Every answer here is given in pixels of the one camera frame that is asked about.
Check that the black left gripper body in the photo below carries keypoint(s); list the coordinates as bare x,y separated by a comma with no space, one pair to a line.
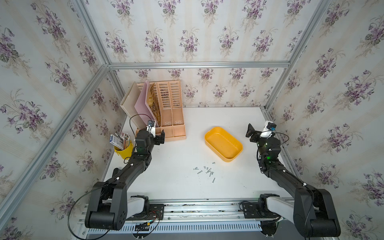
157,141

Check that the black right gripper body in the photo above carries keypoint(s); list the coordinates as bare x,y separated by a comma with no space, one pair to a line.
256,136

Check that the yellow plastic storage box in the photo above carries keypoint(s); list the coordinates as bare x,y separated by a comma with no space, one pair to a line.
223,144

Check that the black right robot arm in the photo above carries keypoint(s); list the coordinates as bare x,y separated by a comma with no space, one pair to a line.
312,210

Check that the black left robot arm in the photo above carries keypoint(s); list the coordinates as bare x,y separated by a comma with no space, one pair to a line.
109,205

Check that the yellow pen cup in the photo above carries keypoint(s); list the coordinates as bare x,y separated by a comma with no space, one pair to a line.
126,153

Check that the pink folder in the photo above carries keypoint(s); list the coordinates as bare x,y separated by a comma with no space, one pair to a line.
143,100

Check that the pens in cup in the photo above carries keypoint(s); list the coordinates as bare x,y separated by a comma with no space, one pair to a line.
121,143

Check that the patterned brown folder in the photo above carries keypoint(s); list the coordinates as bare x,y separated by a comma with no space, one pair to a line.
153,103

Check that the peach plastic desk organizer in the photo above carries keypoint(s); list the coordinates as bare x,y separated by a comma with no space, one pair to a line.
172,117

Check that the beige folder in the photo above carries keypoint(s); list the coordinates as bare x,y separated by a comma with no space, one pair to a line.
128,104

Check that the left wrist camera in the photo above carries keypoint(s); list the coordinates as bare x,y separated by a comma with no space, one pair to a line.
151,127

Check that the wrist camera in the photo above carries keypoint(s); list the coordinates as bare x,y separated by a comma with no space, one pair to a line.
268,129
151,127

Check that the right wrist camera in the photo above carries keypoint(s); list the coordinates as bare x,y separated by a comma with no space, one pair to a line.
268,129

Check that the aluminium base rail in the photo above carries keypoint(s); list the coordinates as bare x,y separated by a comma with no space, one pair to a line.
195,217

